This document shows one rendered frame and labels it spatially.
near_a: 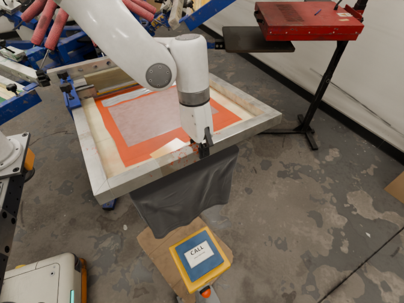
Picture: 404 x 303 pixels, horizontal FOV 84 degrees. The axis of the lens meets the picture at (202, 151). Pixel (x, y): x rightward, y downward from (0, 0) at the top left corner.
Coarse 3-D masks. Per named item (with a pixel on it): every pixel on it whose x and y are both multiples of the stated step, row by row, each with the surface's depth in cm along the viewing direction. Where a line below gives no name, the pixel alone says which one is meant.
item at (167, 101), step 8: (168, 88) 99; (176, 88) 99; (152, 96) 95; (160, 96) 94; (168, 96) 94; (176, 96) 93; (160, 104) 89; (168, 104) 89; (176, 104) 88; (216, 104) 86; (168, 112) 84; (176, 112) 83; (216, 112) 81; (224, 112) 81; (232, 112) 80; (176, 120) 79; (216, 120) 77; (224, 120) 77; (232, 120) 76; (216, 128) 74
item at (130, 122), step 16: (112, 96) 98; (144, 96) 95; (112, 112) 87; (128, 112) 86; (144, 112) 85; (160, 112) 84; (112, 128) 79; (128, 128) 78; (144, 128) 77; (160, 128) 76; (176, 128) 76; (128, 144) 71; (144, 144) 70; (160, 144) 70; (128, 160) 65; (144, 160) 65
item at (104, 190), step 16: (80, 80) 106; (240, 96) 82; (80, 112) 82; (256, 112) 76; (272, 112) 72; (80, 128) 74; (240, 128) 67; (256, 128) 68; (192, 144) 63; (224, 144) 65; (96, 160) 61; (160, 160) 59; (176, 160) 59; (192, 160) 62; (96, 176) 56; (128, 176) 55; (144, 176) 56; (160, 176) 59; (96, 192) 52; (112, 192) 54; (128, 192) 56
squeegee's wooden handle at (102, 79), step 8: (96, 72) 92; (104, 72) 92; (112, 72) 94; (120, 72) 95; (88, 80) 91; (96, 80) 92; (104, 80) 94; (112, 80) 95; (120, 80) 97; (128, 80) 99; (96, 88) 94
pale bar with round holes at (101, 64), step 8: (72, 64) 108; (80, 64) 107; (88, 64) 109; (96, 64) 110; (104, 64) 112; (112, 64) 114; (48, 72) 103; (56, 72) 104; (72, 72) 107; (80, 72) 109; (88, 72) 110; (56, 80) 105
